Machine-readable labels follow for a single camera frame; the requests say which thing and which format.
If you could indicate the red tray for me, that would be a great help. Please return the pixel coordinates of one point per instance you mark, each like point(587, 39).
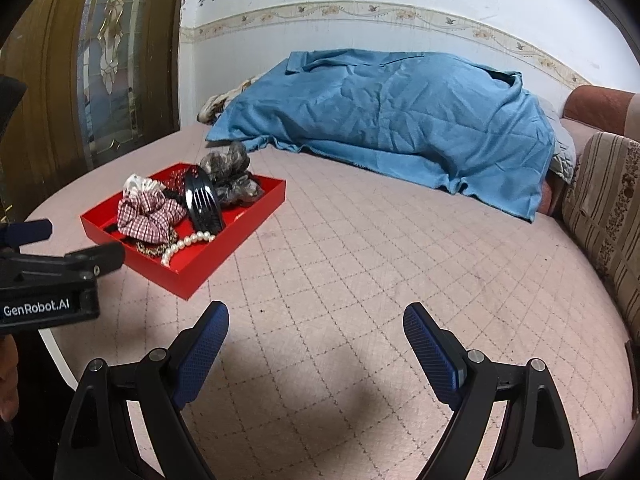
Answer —
point(240, 220)

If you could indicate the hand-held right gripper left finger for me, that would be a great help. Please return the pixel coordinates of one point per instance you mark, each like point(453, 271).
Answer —
point(205, 345)

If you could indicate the red plaid scrunchie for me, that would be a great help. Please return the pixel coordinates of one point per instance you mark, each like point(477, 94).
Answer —
point(150, 215)

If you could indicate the white scrunchie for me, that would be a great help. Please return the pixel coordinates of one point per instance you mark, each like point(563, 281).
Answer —
point(140, 185)

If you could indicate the person's left hand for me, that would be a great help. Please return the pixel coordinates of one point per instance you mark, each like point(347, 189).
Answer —
point(7, 380)

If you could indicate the blue blanket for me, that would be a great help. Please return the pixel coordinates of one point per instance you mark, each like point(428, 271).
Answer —
point(375, 110)

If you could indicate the pink quilted bed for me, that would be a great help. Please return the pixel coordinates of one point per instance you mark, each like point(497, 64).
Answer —
point(400, 260)

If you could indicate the striped beige sofa cushion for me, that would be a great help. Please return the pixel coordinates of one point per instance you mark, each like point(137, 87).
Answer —
point(610, 200)

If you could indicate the floral patterned blanket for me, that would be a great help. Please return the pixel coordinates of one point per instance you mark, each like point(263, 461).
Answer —
point(215, 105)

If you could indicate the brown cushion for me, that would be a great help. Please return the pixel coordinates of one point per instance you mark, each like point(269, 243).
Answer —
point(600, 105)

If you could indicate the red dotted scrunchie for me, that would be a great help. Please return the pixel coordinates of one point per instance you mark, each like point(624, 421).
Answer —
point(175, 180)

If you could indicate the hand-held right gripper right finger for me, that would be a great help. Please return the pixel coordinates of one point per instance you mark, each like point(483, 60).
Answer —
point(430, 345)

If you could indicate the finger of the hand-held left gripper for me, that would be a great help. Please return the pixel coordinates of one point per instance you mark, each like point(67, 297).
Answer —
point(97, 259)
point(30, 231)

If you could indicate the wooden door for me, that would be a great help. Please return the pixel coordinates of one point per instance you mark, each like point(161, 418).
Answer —
point(50, 85)

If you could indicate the grey quilted pillow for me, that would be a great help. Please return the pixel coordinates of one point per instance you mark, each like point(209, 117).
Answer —
point(562, 150)

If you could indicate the black hair clip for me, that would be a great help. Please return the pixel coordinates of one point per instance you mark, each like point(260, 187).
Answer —
point(200, 205)

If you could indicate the grey fluffy scrunchie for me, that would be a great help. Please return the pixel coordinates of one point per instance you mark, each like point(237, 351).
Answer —
point(230, 170)

